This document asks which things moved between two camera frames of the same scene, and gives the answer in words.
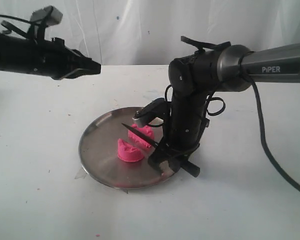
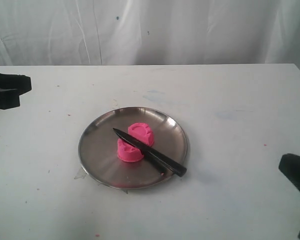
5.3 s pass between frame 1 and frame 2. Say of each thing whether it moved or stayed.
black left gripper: moved
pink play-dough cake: stayed
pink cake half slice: stayed
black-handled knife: moved
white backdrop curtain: stayed
